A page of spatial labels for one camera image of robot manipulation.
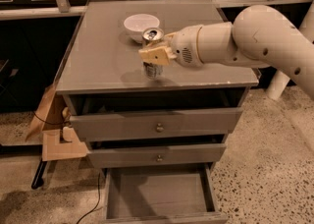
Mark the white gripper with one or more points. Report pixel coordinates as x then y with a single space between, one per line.
184 45

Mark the grey bottom drawer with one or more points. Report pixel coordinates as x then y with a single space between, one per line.
171 194

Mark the grey drawer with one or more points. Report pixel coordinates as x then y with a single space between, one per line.
156 155
171 194
155 124

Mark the grey top drawer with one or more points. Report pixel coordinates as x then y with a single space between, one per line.
155 124

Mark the grey middle drawer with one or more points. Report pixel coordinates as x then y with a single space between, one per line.
156 155

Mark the black floor bar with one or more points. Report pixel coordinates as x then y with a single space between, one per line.
37 179

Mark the white ceramic bowl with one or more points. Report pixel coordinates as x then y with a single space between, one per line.
135 25

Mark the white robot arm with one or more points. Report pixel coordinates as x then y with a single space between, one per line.
260 36

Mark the grey drawer cabinet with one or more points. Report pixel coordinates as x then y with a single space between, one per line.
104 74

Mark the silver redbull can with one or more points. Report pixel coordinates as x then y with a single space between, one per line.
152 36

